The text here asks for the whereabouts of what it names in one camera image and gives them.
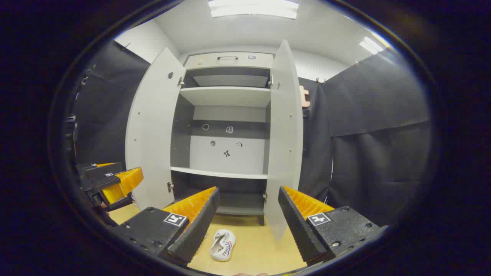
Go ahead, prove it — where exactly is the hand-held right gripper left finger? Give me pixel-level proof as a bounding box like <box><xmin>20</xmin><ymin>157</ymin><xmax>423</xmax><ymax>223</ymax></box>
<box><xmin>111</xmin><ymin>187</ymin><xmax>221</xmax><ymax>267</ymax></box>

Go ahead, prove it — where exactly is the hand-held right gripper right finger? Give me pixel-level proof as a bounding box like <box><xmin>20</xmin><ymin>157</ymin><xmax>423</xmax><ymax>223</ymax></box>
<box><xmin>278</xmin><ymin>186</ymin><xmax>389</xmax><ymax>267</ymax></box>

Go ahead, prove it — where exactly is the white shoe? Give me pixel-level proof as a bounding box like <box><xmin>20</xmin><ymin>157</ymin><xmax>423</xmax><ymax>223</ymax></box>
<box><xmin>209</xmin><ymin>229</ymin><xmax>236</xmax><ymax>262</ymax></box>

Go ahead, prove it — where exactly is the grey shoe cabinet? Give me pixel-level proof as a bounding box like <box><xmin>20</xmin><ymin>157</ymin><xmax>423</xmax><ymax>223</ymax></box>
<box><xmin>170</xmin><ymin>52</ymin><xmax>275</xmax><ymax>226</ymax></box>

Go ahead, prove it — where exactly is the black backdrop cloth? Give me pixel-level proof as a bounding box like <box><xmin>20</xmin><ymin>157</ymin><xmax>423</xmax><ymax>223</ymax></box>
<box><xmin>71</xmin><ymin>40</ymin><xmax>432</xmax><ymax>227</ymax></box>

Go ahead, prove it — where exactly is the ceiling light panel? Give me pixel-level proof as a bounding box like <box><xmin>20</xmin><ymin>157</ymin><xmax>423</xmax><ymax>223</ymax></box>
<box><xmin>359</xmin><ymin>36</ymin><xmax>384</xmax><ymax>55</ymax></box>
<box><xmin>208</xmin><ymin>0</ymin><xmax>299</xmax><ymax>20</ymax></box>

